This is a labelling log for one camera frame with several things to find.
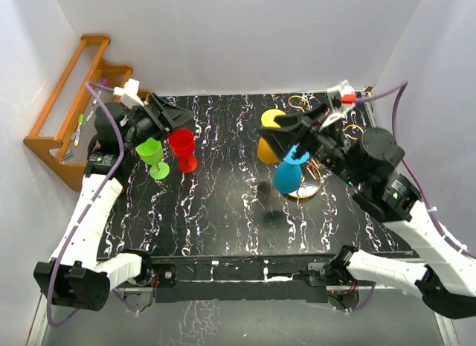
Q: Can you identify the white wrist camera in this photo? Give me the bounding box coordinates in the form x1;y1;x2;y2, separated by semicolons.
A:
113;78;144;109
321;80;356;129

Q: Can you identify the gold wire wine glass rack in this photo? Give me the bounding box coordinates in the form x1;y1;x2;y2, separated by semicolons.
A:
287;94;364;201

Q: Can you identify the green wine glass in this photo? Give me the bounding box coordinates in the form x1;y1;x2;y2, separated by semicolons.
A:
135;138;170;180

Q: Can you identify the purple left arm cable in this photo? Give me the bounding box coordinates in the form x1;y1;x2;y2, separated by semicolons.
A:
47;81;141;327

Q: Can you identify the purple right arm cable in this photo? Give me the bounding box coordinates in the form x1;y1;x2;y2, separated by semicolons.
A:
304;80;476;313

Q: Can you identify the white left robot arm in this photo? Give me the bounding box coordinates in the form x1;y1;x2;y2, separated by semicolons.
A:
33;94;193;311

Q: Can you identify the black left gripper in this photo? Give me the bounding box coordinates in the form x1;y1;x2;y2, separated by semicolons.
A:
122;94;196;150

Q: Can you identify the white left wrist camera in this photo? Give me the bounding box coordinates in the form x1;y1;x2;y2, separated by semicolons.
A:
113;78;144;109

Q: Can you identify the blue wine glass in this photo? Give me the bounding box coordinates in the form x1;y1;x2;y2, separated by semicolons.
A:
273;144;310;194

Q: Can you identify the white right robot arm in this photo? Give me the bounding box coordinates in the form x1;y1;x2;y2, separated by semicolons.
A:
259;104;475;319

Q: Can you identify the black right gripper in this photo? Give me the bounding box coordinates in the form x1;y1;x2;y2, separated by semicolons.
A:
257;101;362;188

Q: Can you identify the purple capped marker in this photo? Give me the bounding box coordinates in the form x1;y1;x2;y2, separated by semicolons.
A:
91;78;107;107

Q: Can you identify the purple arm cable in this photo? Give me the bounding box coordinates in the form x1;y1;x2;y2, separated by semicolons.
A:
304;80;476;313
47;81;141;327

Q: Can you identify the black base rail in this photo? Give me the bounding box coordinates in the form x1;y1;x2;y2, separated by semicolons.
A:
120;254;357;303

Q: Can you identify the yellow wine glass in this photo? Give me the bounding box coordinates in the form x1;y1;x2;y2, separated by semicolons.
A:
256;109;287;164

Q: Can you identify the wooden stepped shelf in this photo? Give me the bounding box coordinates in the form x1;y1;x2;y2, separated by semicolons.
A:
23;34;133;191

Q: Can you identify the red wine glass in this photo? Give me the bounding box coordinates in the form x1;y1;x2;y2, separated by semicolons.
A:
168;128;198;173

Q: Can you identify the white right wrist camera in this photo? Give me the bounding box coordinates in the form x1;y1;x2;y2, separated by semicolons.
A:
321;80;356;129

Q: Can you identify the green capped marker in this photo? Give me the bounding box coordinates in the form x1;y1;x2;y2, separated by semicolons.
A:
74;114;84;147

